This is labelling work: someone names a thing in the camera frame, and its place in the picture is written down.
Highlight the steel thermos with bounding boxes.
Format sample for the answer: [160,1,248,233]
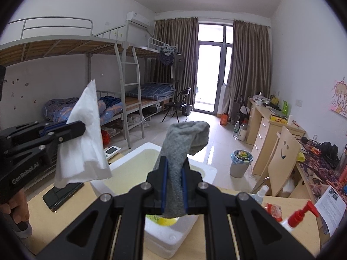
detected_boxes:
[336,145,347,174]

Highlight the wooden desk with drawers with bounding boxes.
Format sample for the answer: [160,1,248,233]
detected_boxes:
[245,97,307,176]

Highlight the blue checkered quilt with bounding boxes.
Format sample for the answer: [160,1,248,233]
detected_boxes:
[43,97,107,124]

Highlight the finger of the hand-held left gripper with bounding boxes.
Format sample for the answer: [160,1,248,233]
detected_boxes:
[4,121,86,156]
[7,122,68,138]

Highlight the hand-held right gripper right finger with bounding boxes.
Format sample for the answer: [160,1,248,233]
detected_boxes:
[182,158,322,260]

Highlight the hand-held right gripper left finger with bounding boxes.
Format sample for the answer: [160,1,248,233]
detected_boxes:
[35,156,167,260]

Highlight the red snack packet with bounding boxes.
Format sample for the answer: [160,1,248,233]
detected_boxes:
[264,203,283,223]

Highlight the black folding chair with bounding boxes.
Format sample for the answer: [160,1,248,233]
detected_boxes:
[162,87,192,123]

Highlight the metal bunk bed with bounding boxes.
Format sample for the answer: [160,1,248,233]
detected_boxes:
[0,18,147,168]
[122,36,180,120]

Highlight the grey sock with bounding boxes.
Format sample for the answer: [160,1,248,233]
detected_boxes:
[153,120,210,220]

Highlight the printed paper sheet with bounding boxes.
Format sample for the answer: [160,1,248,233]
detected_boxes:
[315,185,347,236]

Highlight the small clear spray bottle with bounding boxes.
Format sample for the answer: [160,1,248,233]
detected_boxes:
[253,185,269,205]

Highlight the black headphones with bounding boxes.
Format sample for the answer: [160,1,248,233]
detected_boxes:
[320,141,340,161]

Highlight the white air conditioner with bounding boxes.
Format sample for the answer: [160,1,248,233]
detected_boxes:
[126,11,151,28]

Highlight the white lotion pump bottle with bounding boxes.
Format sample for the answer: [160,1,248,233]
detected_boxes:
[280,200,320,233]

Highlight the person's left hand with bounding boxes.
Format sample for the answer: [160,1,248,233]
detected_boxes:
[8,189,30,225]

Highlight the group of small wall stickers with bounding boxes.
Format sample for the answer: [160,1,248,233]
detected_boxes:
[4,78,39,104]

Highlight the brown curtain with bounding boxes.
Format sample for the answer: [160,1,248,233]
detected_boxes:
[229,20,272,120]
[153,18,199,111]

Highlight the grey trash bin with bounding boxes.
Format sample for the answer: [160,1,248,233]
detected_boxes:
[229,149,254,179]

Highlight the dark blue cloth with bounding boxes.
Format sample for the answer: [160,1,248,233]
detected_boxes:
[100,95,124,109]

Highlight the white foam box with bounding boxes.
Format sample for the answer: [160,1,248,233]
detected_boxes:
[89,142,218,259]

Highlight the beige shoes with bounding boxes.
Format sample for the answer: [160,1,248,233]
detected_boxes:
[127,114,150,127]

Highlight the blue plaid blanket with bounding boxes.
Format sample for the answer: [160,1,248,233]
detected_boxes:
[126,83,176,100]

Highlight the pink wall poster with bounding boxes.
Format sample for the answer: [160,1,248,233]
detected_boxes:
[330,79,347,118]

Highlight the glass balcony door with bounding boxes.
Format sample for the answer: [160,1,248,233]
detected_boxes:
[196,23,234,113]

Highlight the black smartphone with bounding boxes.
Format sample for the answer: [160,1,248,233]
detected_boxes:
[43,182,84,212]

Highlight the dark bag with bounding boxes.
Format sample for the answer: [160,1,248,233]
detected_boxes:
[232,96,251,122]

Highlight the wooden chair with smiley face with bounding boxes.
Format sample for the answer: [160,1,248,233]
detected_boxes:
[251,126,303,197]

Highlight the white tissue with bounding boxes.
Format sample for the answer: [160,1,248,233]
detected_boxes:
[54,79,113,189]

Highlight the hanging dark clothes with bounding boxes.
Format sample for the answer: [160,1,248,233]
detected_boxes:
[159,50,184,80]

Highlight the white remote control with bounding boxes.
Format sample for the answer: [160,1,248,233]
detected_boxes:
[104,146,120,159]

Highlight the red bag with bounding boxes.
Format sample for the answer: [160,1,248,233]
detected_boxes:
[101,129,111,148]

